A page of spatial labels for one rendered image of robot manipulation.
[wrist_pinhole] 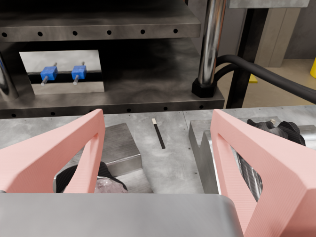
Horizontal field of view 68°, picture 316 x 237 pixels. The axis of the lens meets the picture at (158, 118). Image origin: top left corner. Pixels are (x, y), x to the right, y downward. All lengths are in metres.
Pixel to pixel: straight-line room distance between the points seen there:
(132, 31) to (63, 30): 0.23
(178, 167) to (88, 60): 0.51
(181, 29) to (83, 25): 0.33
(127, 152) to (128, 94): 0.45
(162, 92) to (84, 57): 0.32
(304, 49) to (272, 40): 0.67
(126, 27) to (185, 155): 0.48
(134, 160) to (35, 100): 0.58
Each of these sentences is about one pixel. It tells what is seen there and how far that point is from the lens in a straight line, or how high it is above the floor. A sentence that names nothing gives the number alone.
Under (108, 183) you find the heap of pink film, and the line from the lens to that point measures 0.48.
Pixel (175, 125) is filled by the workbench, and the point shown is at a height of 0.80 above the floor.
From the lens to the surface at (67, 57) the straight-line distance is 0.92.
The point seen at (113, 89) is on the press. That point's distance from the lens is 0.97.
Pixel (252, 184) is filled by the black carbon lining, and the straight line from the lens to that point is 0.51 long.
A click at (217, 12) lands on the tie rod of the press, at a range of 0.82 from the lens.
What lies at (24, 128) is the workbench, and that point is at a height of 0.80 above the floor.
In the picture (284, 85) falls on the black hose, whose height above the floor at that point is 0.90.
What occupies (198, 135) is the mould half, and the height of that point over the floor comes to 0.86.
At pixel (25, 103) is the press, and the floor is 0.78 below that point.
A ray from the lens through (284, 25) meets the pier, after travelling 3.14.
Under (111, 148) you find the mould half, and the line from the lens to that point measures 0.52.
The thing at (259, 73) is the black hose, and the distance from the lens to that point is 0.86.
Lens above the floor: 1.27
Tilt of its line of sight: 38 degrees down
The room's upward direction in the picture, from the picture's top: straight up
